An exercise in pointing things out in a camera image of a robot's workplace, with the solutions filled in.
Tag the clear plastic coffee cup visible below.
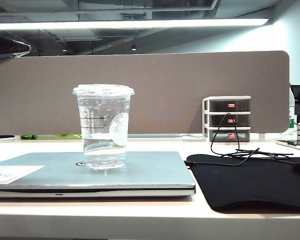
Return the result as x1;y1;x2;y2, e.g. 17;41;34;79
71;84;136;174

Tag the silver Dell laptop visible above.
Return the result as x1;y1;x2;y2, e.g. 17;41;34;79
0;151;197;199

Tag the white sticker on laptop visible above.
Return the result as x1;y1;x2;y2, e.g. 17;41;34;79
0;165;45;185

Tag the brown desk divider panel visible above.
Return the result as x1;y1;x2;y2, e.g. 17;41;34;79
0;50;290;136

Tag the dark translucent drawer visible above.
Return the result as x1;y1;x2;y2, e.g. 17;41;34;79
209;128;251;143
209;99;251;113
209;113;251;128

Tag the long ceiling light bar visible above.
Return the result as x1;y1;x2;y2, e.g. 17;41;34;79
0;17;270;31

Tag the black mouse pad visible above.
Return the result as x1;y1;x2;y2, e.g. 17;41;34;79
186;153;300;215

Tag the white flat device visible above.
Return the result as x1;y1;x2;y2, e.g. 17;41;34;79
275;139;300;152

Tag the clear bottle green label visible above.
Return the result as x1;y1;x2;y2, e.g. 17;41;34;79
289;86;298;130

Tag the white mini drawer frame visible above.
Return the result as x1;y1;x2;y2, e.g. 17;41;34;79
202;95;252;146

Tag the thin black cable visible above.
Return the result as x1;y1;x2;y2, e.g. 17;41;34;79
184;112;295;171

